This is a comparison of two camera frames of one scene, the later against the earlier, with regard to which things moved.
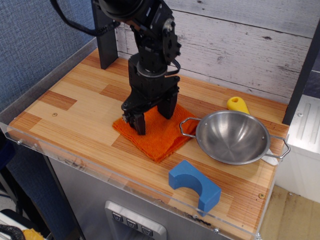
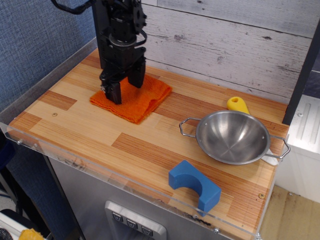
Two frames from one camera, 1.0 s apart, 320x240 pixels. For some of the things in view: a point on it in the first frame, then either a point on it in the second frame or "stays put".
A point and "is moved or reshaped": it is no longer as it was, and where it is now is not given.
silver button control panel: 125,224 stays put
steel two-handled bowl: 233,137 stays put
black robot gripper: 145,91 to 118,55
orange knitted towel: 162,135 is moved or reshaped
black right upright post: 303,77 stays put
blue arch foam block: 184,175 stays put
